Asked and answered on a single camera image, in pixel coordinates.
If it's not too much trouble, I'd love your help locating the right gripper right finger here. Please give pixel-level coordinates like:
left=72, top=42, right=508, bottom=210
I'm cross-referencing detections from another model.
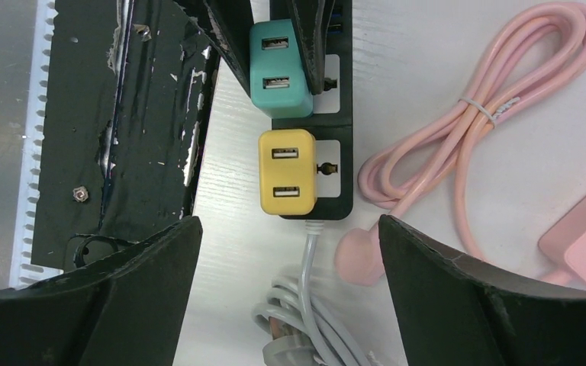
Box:
left=378, top=215, right=586, bottom=365

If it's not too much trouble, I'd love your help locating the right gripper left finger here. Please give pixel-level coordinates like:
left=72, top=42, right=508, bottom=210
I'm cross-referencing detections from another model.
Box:
left=0, top=217, right=203, bottom=365

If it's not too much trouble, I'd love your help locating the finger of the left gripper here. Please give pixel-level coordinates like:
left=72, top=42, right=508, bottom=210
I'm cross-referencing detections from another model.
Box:
left=286, top=0, right=335, bottom=95
left=175, top=0, right=254, bottom=94

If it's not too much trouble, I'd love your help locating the teal adapter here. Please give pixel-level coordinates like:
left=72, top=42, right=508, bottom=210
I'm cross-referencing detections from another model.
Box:
left=250, top=19, right=313, bottom=119

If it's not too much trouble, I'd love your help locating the black power strip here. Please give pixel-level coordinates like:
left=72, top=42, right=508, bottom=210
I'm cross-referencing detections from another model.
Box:
left=269, top=0, right=355, bottom=220

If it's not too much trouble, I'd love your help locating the yellow adapter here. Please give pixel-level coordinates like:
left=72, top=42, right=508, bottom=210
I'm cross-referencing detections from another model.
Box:
left=258, top=129, right=317, bottom=216

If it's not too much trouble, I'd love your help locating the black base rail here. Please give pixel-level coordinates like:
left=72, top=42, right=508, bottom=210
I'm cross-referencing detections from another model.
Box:
left=9, top=1, right=220, bottom=287

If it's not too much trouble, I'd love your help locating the grey cable of back strip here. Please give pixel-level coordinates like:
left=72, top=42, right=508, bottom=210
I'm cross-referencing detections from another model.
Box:
left=251, top=220, right=375, bottom=366

